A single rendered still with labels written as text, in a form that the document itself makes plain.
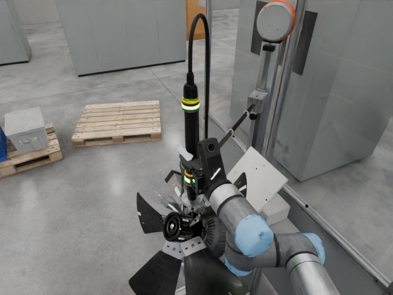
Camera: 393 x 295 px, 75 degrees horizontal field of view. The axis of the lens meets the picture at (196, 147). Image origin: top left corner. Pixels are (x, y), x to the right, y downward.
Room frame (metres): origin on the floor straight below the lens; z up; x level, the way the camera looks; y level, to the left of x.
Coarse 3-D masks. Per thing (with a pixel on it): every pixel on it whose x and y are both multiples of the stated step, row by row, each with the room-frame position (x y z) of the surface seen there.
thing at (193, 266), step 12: (204, 252) 0.55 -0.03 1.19; (192, 264) 0.50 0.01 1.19; (204, 264) 0.50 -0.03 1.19; (216, 264) 0.50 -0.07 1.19; (192, 276) 0.46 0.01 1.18; (204, 276) 0.45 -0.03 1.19; (216, 276) 0.45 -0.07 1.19; (228, 276) 0.45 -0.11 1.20; (192, 288) 0.42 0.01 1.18; (204, 288) 0.42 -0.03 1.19; (216, 288) 0.41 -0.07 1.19; (228, 288) 0.41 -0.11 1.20; (240, 288) 0.41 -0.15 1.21
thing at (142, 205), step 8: (136, 200) 0.89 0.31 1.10; (144, 200) 0.84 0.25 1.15; (144, 208) 0.83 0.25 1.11; (152, 208) 0.79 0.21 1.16; (144, 216) 0.82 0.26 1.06; (152, 216) 0.78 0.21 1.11; (160, 216) 0.74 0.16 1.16; (152, 224) 0.78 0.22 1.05; (160, 224) 0.74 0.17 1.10; (144, 232) 0.80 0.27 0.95; (152, 232) 0.78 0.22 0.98
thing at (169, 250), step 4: (164, 244) 0.62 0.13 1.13; (168, 244) 0.62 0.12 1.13; (172, 244) 0.62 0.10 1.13; (176, 244) 0.62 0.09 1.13; (164, 248) 0.61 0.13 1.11; (168, 248) 0.61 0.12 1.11; (172, 248) 0.61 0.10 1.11; (176, 248) 0.61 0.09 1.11; (180, 248) 0.61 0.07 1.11; (168, 252) 0.60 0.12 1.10; (172, 252) 0.60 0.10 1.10; (176, 252) 0.60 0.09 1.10; (176, 256) 0.59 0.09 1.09; (180, 256) 0.59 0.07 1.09
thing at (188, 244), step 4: (196, 236) 0.62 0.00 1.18; (188, 240) 0.60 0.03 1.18; (192, 240) 0.61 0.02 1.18; (196, 240) 0.61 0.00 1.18; (200, 240) 0.61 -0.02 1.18; (180, 244) 0.59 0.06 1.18; (184, 244) 0.59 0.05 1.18; (188, 244) 0.59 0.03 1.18; (196, 244) 0.59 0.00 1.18; (200, 244) 0.59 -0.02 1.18; (204, 244) 0.59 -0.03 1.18; (184, 248) 0.57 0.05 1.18; (188, 248) 0.57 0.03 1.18; (192, 248) 0.57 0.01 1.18; (196, 248) 0.57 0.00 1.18; (200, 248) 0.57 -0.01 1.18; (184, 252) 0.55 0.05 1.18; (188, 252) 0.55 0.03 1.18; (192, 252) 0.55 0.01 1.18
